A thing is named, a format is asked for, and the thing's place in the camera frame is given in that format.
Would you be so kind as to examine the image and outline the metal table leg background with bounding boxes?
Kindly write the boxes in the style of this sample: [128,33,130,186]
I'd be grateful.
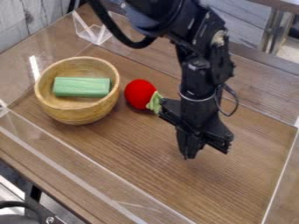
[259,9,295,55]

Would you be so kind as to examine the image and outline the clear acrylic front barrier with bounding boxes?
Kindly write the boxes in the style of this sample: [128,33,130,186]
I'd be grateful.
[0,104,195,224]

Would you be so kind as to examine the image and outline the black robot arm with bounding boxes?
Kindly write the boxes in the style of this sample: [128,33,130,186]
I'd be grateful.
[87,0,235,159]

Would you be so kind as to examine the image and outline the black table frame bracket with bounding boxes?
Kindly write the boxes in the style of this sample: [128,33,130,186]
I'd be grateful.
[24,185,67,224]

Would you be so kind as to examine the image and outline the clear acrylic corner bracket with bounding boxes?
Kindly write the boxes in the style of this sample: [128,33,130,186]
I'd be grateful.
[71,11,112,46]

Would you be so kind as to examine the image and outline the red strawberry toy green leaves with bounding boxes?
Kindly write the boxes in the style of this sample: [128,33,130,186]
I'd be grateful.
[124,79,163,114]

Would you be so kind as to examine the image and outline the black cable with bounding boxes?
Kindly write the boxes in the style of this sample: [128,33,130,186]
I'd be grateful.
[0,200,36,218]

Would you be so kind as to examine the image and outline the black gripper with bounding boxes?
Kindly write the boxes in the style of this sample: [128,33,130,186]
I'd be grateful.
[159,94,234,159]

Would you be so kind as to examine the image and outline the wooden bowl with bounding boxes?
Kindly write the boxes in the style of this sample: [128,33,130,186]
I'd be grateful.
[33,56,120,125]

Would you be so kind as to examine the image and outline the green rectangular block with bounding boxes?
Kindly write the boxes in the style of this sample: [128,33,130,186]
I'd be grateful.
[52,77,111,98]

